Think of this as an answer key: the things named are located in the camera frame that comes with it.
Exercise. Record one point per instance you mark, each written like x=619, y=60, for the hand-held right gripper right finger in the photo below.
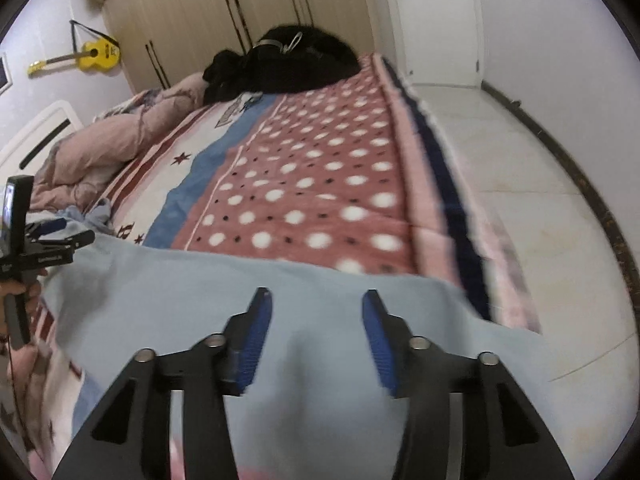
x=380, y=347

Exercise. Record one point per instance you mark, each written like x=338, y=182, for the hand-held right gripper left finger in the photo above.
x=254, y=342

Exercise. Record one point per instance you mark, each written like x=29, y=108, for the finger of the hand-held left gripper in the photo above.
x=75, y=240
x=50, y=226

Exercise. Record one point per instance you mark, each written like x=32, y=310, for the light blue pants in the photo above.
x=310, y=385

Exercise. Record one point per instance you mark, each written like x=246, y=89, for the person's left hand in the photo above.
x=31, y=296

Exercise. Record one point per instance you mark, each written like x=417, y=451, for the grey blue cloth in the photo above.
x=97, y=215

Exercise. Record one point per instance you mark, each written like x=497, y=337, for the white headboard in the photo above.
x=37, y=135

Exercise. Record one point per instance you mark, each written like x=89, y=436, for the pink duvet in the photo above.
x=125, y=130

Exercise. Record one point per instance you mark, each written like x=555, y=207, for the polka dot patterned bed blanket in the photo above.
x=320, y=180

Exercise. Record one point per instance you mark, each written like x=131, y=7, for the yellow guitar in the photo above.
x=97, y=55

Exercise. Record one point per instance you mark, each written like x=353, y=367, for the beige wooden wardrobe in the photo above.
x=200, y=10

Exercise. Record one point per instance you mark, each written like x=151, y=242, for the black bag pile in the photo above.
x=290, y=67

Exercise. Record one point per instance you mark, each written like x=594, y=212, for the metal clothes hanger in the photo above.
x=280, y=42

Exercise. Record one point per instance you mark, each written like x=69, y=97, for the white door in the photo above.
x=440, y=25

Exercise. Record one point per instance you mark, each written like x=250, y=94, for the framed wall picture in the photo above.
x=4, y=74

